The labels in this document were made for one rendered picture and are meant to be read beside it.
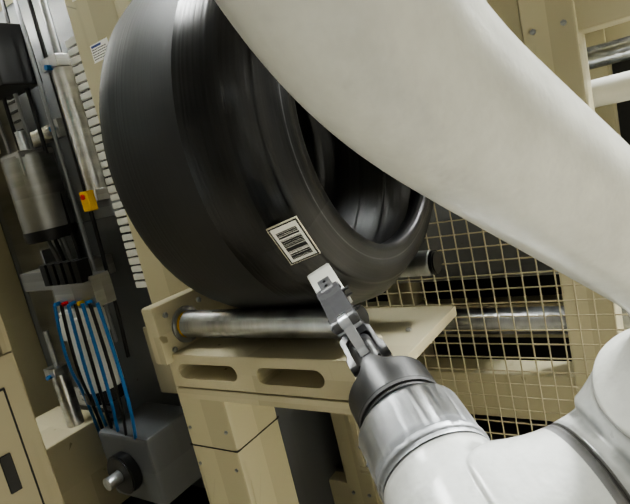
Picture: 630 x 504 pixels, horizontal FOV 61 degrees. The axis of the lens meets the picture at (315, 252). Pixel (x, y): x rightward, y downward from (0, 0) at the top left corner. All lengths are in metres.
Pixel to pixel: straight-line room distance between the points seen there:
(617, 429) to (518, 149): 0.23
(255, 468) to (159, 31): 0.80
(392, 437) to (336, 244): 0.33
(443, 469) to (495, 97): 0.26
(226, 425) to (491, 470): 0.76
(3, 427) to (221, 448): 0.40
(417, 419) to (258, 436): 0.75
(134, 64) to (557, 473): 0.61
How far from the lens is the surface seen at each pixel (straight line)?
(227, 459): 1.13
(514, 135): 0.18
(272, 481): 1.19
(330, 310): 0.51
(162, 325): 0.91
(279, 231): 0.62
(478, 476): 0.37
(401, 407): 0.41
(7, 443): 1.18
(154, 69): 0.68
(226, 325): 0.84
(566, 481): 0.37
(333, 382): 0.73
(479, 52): 0.17
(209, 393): 0.90
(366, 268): 0.73
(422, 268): 0.95
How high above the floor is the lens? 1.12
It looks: 10 degrees down
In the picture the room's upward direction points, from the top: 13 degrees counter-clockwise
